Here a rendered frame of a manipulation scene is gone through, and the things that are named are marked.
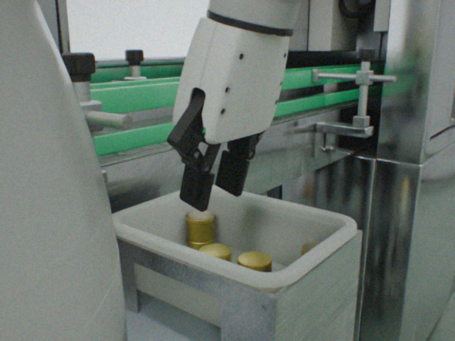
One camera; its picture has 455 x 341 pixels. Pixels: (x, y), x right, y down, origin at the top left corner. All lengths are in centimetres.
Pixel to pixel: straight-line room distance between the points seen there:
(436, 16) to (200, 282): 85
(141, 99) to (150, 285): 25
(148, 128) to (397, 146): 69
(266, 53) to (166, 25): 50
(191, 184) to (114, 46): 42
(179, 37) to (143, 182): 37
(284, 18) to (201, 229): 28
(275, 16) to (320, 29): 97
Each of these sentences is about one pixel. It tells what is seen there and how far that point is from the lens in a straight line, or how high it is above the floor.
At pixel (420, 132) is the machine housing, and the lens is 113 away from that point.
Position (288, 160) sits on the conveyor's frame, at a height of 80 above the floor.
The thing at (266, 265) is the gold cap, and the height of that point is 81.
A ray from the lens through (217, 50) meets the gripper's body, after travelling 37.
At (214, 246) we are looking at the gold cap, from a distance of 48.
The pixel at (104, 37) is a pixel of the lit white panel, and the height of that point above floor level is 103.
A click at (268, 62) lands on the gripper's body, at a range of 40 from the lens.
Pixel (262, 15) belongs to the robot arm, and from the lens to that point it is 37.
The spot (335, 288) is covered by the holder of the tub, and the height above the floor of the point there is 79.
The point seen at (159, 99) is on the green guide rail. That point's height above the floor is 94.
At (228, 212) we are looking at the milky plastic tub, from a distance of 58.
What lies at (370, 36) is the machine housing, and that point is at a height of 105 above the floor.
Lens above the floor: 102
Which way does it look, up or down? 16 degrees down
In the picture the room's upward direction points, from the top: straight up
